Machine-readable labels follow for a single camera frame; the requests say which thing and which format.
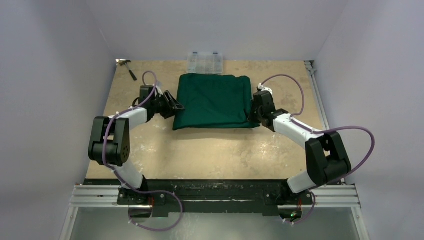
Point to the clear plastic compartment box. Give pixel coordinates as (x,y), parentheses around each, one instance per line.
(205,63)

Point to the small black-handled hammer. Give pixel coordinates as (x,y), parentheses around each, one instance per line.
(126,63)

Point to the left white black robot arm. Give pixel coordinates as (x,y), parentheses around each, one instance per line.
(110,141)

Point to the right side aluminium rail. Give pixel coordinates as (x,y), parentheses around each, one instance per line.
(317,96)

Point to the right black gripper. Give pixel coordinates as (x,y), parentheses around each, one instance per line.
(257,112)

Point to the dark green surgical drape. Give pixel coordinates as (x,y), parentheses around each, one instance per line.
(214,102)

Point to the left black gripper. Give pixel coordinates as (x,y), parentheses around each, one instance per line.
(172,107)

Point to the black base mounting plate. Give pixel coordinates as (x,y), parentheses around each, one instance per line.
(265,197)

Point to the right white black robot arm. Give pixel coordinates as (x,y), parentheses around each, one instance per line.
(325,154)

